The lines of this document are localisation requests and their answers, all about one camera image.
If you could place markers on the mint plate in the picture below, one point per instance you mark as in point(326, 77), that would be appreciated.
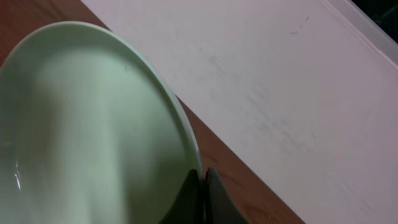
point(89, 131)

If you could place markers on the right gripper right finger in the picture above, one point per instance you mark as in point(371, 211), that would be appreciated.
point(220, 209)

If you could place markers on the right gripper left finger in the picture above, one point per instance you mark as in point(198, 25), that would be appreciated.
point(187, 206)

